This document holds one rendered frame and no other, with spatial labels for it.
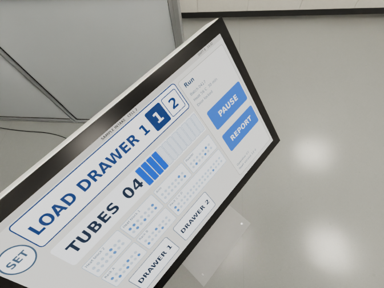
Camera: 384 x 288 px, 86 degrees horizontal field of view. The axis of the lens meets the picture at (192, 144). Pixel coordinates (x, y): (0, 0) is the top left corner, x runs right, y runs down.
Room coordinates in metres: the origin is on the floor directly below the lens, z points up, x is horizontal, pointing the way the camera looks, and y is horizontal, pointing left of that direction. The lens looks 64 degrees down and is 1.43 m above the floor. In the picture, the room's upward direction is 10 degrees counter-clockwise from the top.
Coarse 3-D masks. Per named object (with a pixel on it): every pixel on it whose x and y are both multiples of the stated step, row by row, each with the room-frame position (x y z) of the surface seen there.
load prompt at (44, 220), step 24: (168, 96) 0.22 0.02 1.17; (144, 120) 0.19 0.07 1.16; (168, 120) 0.19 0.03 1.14; (120, 144) 0.15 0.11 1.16; (144, 144) 0.16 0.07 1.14; (96, 168) 0.12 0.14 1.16; (120, 168) 0.12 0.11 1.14; (48, 192) 0.09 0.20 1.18; (72, 192) 0.09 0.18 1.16; (96, 192) 0.09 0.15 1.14; (24, 216) 0.07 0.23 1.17; (48, 216) 0.07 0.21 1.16; (72, 216) 0.07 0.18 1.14; (48, 240) 0.04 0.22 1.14
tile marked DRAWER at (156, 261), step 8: (168, 240) 0.02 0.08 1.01; (160, 248) 0.01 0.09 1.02; (168, 248) 0.01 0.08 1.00; (176, 248) 0.00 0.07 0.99; (152, 256) 0.00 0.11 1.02; (160, 256) 0.00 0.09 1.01; (168, 256) -0.01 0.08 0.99; (144, 264) -0.01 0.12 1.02; (152, 264) -0.02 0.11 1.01; (160, 264) -0.02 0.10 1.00; (136, 272) -0.02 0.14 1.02; (144, 272) -0.03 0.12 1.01; (152, 272) -0.03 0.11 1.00; (160, 272) -0.03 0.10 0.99; (128, 280) -0.03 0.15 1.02; (136, 280) -0.03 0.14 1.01; (144, 280) -0.04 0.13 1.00; (152, 280) -0.04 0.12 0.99
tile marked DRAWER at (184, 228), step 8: (200, 200) 0.08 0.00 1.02; (208, 200) 0.08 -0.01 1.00; (192, 208) 0.07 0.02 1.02; (200, 208) 0.07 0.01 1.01; (208, 208) 0.07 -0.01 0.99; (184, 216) 0.05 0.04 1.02; (192, 216) 0.05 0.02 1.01; (200, 216) 0.05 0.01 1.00; (176, 224) 0.04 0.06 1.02; (184, 224) 0.04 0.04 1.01; (192, 224) 0.04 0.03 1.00; (176, 232) 0.03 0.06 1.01; (184, 232) 0.03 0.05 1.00; (192, 232) 0.03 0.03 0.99
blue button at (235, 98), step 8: (232, 88) 0.26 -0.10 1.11; (240, 88) 0.27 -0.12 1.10; (224, 96) 0.25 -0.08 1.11; (232, 96) 0.25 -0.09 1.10; (240, 96) 0.25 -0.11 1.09; (216, 104) 0.23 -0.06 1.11; (224, 104) 0.23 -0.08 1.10; (232, 104) 0.24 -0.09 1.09; (240, 104) 0.24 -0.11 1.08; (208, 112) 0.22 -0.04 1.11; (216, 112) 0.22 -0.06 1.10; (224, 112) 0.22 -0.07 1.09; (232, 112) 0.23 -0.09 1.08; (216, 120) 0.21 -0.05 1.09; (224, 120) 0.21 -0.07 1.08; (216, 128) 0.20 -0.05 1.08
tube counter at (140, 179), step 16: (176, 128) 0.19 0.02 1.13; (192, 128) 0.19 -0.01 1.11; (160, 144) 0.16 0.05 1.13; (176, 144) 0.16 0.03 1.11; (144, 160) 0.14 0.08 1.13; (160, 160) 0.14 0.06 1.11; (176, 160) 0.14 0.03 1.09; (128, 176) 0.11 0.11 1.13; (144, 176) 0.12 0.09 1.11; (160, 176) 0.12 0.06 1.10; (128, 192) 0.09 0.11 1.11; (144, 192) 0.09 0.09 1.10
